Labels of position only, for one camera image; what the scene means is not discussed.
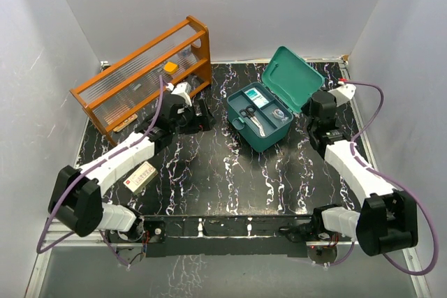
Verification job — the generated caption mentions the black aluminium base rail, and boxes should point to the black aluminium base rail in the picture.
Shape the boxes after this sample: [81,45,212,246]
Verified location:
[38,214,416,260]

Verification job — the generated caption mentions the blue-grey divider tray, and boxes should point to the blue-grey divider tray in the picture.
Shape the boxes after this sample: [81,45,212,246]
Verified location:
[227,82,293,138]

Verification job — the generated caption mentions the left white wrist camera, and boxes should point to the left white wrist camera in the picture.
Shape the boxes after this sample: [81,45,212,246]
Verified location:
[166,82,192,107]

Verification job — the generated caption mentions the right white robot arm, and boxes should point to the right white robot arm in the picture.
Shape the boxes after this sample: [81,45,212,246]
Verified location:
[302,91,418,256]

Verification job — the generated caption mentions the small tape roll bag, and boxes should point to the small tape roll bag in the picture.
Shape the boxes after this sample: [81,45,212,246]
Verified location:
[272,109,288,122]

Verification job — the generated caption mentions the cream medicine carton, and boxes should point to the cream medicine carton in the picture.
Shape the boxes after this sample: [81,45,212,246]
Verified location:
[124,161,158,194]

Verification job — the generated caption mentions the orange wooden shelf rack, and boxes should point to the orange wooden shelf rack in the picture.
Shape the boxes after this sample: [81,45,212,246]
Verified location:
[71,15,212,146]

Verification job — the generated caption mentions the teal white sachet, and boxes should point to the teal white sachet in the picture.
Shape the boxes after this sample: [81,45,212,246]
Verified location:
[244,87,274,109]

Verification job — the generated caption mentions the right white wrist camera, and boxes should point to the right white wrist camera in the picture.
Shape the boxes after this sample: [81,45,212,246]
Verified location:
[328,79,356,107]

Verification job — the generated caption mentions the black handled scissors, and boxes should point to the black handled scissors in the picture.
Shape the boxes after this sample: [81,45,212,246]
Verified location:
[240,105,265,137]

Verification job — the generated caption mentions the teal medicine box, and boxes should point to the teal medicine box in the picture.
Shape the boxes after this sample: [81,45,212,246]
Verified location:
[238,46,324,153]

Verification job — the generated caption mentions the yellow-orange small block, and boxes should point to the yellow-orange small block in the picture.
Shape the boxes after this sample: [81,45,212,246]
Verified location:
[163,61,179,75]

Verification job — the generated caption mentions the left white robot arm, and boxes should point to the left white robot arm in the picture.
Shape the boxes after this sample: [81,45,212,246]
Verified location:
[48,94,215,241]

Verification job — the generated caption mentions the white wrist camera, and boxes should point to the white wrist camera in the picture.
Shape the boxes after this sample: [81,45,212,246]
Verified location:
[328,79,356,107]
[166,82,192,107]

